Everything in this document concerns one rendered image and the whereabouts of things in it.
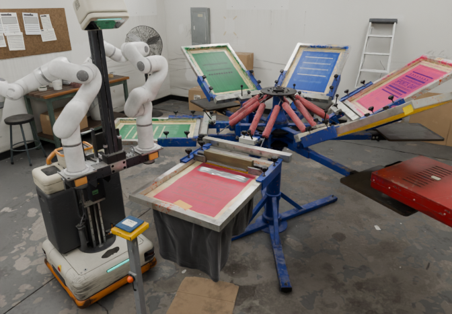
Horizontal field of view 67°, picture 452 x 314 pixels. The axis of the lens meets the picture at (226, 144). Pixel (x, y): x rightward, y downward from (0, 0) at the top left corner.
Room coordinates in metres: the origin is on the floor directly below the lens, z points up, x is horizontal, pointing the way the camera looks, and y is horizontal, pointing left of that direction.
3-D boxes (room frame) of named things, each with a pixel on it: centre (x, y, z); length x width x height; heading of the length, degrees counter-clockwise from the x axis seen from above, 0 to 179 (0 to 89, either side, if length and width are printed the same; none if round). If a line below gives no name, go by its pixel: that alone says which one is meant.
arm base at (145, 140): (1.97, 0.51, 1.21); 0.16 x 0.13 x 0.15; 45
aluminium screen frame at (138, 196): (1.84, 0.09, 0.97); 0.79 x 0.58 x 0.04; 150
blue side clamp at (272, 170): (1.91, -0.27, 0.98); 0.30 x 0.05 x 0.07; 150
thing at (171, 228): (1.58, 0.24, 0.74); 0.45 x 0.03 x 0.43; 60
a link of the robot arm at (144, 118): (1.96, 0.50, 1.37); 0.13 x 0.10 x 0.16; 148
